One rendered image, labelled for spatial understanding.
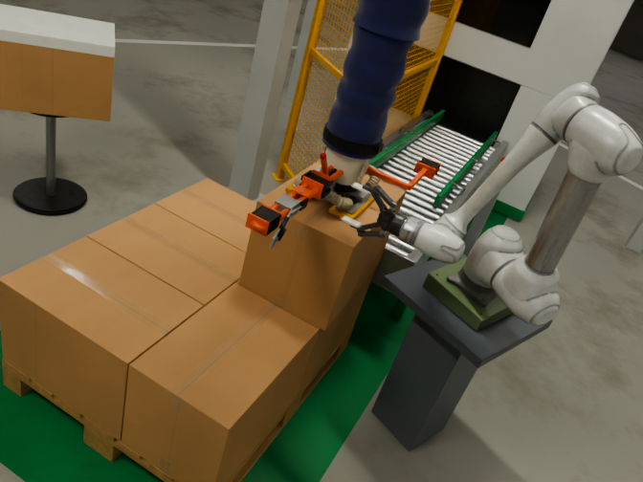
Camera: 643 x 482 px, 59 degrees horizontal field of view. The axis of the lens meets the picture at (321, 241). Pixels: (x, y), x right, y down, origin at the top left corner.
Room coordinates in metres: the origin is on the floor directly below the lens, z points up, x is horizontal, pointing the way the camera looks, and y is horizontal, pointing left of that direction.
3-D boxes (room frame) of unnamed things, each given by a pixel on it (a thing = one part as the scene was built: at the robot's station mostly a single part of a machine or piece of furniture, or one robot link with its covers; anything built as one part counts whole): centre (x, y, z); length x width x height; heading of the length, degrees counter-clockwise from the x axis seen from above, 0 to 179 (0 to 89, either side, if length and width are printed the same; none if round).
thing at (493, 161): (3.40, -0.80, 0.50); 2.31 x 0.05 x 0.19; 161
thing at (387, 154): (3.92, -0.35, 0.60); 1.60 x 0.11 x 0.09; 161
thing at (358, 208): (2.03, -0.09, 0.97); 0.34 x 0.10 x 0.05; 163
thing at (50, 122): (2.77, 1.61, 0.31); 0.40 x 0.40 x 0.62
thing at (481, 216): (2.78, -0.78, 0.50); 0.07 x 0.07 x 1.00; 71
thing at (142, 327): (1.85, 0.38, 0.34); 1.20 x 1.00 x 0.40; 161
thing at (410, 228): (1.70, -0.28, 1.07); 0.09 x 0.06 x 0.09; 162
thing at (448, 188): (3.75, -0.86, 0.60); 1.60 x 0.11 x 0.09; 161
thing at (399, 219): (1.72, -0.21, 1.07); 0.09 x 0.07 x 0.08; 72
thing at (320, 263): (2.04, -0.01, 0.74); 0.60 x 0.40 x 0.40; 163
